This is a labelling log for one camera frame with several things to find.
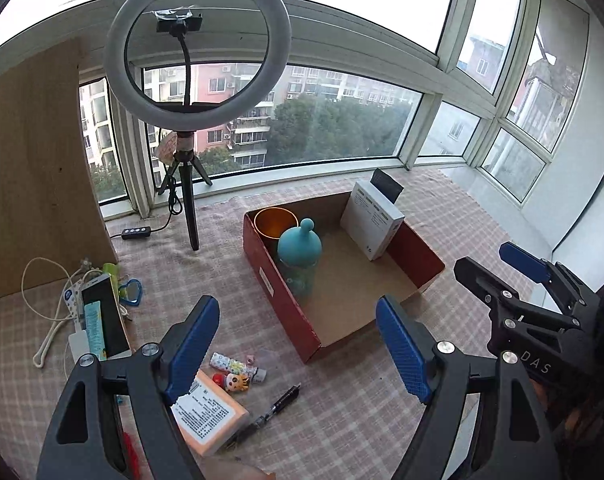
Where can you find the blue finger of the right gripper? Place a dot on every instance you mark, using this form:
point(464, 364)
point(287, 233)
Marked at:
point(535, 269)

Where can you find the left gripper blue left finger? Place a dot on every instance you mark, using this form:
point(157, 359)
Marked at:
point(184, 348)

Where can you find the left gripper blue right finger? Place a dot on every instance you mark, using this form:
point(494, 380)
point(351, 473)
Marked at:
point(411, 348)

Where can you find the orange tissue pack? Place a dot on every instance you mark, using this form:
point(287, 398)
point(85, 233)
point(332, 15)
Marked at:
point(207, 415)

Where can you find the white product box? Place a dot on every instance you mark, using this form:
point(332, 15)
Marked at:
point(370, 219)

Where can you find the teal lidded bottle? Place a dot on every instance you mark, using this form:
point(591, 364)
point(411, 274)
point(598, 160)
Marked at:
point(298, 252)

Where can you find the orange metallic cup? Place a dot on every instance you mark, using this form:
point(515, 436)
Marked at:
point(271, 223)

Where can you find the small red orange toy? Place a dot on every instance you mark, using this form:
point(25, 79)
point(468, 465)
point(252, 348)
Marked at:
point(232, 382)

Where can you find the gold white smartphone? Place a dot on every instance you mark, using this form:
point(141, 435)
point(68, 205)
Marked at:
point(101, 289)

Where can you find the blue heart mirror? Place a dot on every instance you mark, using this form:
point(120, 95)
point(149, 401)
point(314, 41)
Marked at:
point(130, 293)

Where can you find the patterned lip balm stick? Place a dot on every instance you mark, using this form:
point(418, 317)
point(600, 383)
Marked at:
point(226, 365)

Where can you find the red cardboard box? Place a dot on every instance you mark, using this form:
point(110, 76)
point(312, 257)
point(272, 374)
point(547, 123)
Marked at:
point(347, 285)

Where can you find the light blue cream tube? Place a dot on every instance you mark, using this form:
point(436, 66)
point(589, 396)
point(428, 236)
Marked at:
point(94, 330)

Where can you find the pink plaid tablecloth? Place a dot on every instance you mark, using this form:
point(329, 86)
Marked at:
point(353, 418)

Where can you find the black gel pen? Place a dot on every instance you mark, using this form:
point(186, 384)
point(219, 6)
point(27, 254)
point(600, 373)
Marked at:
point(262, 421)

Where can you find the white power adapter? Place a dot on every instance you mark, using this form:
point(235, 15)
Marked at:
point(79, 345)

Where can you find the black wet wipes pack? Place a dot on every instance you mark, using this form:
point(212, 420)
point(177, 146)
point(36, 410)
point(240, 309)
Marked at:
point(386, 185)

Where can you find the black tripod stand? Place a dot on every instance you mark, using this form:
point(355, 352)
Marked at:
point(181, 146)

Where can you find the large plywood board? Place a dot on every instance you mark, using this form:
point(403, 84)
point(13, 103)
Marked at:
point(47, 205)

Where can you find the black phone holder clamp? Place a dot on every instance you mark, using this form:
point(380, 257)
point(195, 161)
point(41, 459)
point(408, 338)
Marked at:
point(177, 25)

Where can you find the ring light inline remote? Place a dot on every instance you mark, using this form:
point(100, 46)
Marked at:
point(136, 233)

